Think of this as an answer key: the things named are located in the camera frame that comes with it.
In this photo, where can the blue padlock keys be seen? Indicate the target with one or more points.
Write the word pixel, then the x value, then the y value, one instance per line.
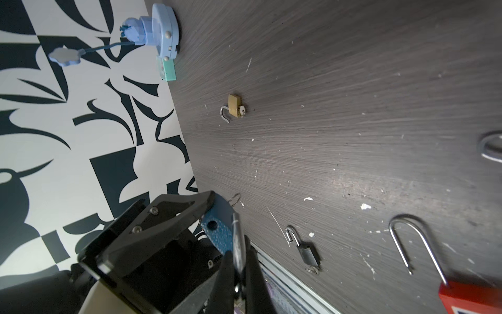
pixel 234 200

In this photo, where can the light blue alarm clock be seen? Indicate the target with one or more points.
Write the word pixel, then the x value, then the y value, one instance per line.
pixel 166 34

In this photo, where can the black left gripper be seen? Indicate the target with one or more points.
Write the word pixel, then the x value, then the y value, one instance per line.
pixel 150 259

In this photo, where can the green small clock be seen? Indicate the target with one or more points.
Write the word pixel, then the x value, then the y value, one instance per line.
pixel 166 68

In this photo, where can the small brass padlock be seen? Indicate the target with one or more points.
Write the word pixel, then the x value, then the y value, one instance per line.
pixel 487 149

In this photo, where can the blue padlock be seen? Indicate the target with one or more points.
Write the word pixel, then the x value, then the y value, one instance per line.
pixel 222 226

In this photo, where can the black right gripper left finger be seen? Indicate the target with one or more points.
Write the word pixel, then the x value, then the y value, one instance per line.
pixel 221 300

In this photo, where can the red safety padlock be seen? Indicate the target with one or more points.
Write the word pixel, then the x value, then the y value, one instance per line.
pixel 457 297

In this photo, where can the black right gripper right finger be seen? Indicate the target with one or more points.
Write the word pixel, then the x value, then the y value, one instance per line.
pixel 258 300

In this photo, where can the small black padlock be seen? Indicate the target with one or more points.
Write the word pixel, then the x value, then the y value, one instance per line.
pixel 307 252

